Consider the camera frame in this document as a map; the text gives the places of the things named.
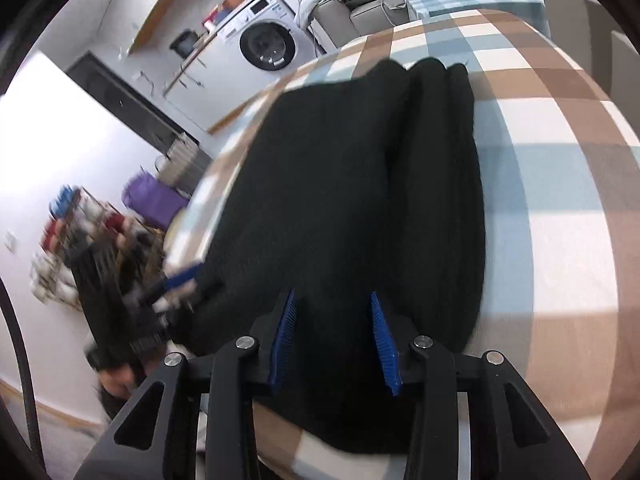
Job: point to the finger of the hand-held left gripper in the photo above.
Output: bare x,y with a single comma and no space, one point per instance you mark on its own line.
182,280

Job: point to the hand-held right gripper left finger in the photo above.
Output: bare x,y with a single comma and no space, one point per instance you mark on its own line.
283,340

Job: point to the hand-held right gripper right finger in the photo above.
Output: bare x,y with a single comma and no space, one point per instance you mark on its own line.
385,345

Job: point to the black knit sweater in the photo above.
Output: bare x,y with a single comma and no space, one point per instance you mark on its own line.
350,185

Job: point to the person's left hand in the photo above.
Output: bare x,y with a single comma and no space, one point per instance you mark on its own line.
120,382

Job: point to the shoe rack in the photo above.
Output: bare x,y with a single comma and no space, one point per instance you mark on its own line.
75,240

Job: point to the purple bag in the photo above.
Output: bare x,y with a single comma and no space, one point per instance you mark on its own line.
155,202

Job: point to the woven laundry basket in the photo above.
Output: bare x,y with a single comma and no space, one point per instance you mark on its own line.
182,165

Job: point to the black door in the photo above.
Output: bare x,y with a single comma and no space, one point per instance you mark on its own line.
125,100

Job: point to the white cabinet with wooden top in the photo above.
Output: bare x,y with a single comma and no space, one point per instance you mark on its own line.
210,80

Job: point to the black pot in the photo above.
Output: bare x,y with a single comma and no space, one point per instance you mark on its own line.
183,44

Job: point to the plaid blanket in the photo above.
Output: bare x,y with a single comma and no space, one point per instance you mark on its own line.
550,170

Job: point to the white washing machine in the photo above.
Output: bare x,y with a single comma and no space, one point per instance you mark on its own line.
267,40

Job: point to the grey sofa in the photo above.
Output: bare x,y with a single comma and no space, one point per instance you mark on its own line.
340,22

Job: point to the light grey throw blanket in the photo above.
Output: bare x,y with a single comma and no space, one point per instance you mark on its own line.
320,2

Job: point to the blue checked folded blanket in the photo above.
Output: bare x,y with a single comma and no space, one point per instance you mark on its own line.
475,0

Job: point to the beige bed frame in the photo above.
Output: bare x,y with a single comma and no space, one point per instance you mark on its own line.
565,0

